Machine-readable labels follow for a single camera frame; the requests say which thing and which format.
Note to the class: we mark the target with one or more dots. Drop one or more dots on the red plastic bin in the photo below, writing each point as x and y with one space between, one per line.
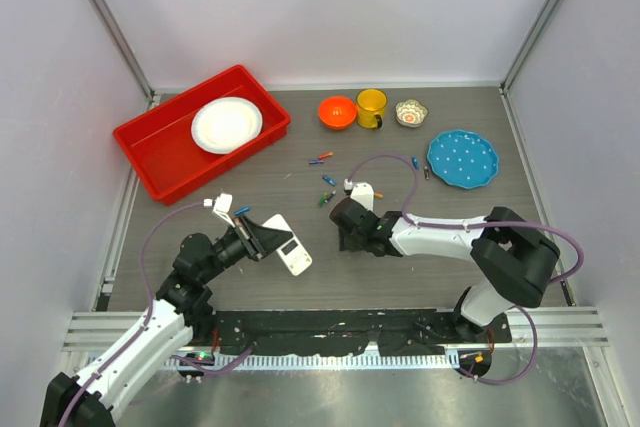
160 148

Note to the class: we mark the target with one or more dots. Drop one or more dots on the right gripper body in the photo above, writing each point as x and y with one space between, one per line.
351 242

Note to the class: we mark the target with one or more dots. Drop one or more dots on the white remote control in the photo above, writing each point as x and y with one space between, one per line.
292 253

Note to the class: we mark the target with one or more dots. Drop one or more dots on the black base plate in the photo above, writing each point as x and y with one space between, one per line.
337 333

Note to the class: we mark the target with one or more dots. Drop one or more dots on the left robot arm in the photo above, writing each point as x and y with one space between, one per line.
100 393

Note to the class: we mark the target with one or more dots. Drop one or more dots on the white paper plate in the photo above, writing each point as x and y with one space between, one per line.
225 124

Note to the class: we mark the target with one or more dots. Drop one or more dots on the white cable duct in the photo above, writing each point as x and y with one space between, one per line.
370 359

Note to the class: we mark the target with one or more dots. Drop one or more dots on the blue battery by left gripper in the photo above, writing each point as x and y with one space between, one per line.
242 210

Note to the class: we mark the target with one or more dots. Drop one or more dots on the blue dotted plate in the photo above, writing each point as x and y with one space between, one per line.
463 159

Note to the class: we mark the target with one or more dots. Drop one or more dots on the patterned small bowl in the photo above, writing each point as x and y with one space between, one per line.
411 113

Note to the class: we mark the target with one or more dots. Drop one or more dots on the yellow mug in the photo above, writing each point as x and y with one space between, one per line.
371 105

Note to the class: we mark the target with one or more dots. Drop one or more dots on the orange bowl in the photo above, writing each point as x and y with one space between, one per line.
337 112

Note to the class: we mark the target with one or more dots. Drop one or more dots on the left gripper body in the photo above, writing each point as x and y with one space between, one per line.
235 245

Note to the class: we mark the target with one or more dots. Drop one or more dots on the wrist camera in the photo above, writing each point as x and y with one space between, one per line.
220 207
361 192

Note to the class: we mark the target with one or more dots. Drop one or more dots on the blue battery middle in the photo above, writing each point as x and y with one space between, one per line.
329 180

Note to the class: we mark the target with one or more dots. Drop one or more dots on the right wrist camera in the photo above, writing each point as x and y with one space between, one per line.
361 192

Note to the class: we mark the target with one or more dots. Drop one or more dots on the green battery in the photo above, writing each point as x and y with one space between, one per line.
322 199

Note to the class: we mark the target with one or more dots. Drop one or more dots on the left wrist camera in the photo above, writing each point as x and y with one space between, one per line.
220 207

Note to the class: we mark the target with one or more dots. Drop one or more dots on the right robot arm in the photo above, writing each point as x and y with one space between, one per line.
517 260

